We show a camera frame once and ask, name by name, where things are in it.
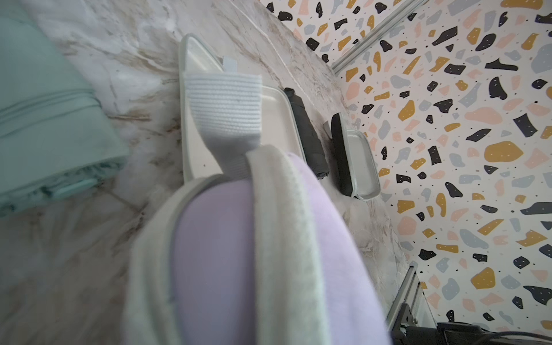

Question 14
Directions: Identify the lilac zippered umbrella sleeve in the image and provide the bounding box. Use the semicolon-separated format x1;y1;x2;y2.
123;145;391;344

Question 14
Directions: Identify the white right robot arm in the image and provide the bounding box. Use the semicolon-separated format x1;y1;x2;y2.
390;303;551;345

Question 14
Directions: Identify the black folded umbrella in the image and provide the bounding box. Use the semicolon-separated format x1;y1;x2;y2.
284;88;330;180

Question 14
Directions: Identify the mint green folded umbrella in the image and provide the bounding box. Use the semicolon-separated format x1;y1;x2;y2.
1;1;129;216

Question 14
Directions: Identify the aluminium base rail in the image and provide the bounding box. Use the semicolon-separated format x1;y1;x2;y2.
386;266;437;333

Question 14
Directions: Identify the aluminium corner post right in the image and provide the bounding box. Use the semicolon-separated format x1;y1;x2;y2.
331;0;427;76

